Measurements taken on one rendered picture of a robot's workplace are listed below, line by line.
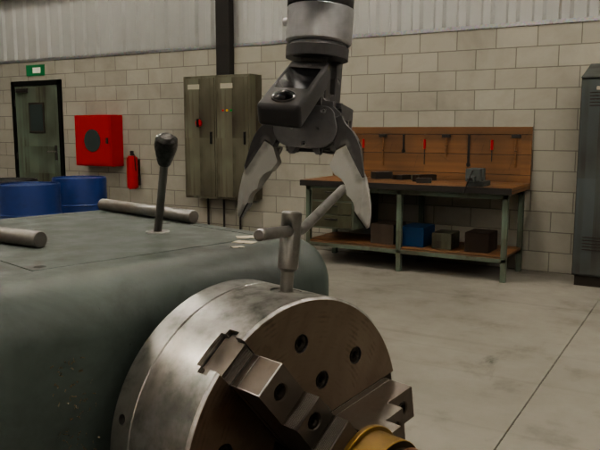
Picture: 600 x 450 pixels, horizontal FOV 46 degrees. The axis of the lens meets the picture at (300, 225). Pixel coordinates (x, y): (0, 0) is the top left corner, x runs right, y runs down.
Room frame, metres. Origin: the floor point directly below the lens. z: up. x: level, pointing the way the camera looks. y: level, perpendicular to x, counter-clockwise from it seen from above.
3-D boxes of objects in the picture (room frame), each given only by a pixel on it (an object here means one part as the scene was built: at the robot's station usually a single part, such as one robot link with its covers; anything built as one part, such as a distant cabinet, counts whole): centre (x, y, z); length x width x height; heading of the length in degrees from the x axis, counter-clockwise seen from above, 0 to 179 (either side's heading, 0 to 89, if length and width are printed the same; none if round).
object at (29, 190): (6.83, 2.65, 0.44); 0.59 x 0.59 x 0.88
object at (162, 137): (0.97, 0.19, 1.38); 0.04 x 0.03 x 0.05; 45
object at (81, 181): (7.75, 2.45, 0.44); 0.59 x 0.59 x 0.88
